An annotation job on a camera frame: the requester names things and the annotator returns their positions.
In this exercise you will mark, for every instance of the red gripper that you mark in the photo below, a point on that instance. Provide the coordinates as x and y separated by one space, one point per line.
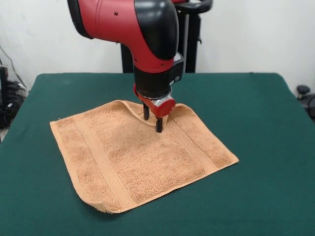
163 109

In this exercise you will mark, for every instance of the tan terry towel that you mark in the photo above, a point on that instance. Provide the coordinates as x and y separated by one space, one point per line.
137 162

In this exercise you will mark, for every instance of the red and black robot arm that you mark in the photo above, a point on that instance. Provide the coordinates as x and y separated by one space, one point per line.
137 32

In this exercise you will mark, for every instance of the dark green table cloth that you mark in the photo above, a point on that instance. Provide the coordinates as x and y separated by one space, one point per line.
258 172

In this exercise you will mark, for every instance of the grey office chair base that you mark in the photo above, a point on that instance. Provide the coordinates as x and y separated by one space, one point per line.
303 89

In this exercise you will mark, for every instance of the black computer tower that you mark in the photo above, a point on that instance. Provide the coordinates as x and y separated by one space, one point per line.
3 83

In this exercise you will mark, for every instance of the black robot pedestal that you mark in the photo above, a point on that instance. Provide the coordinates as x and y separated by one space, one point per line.
192 37

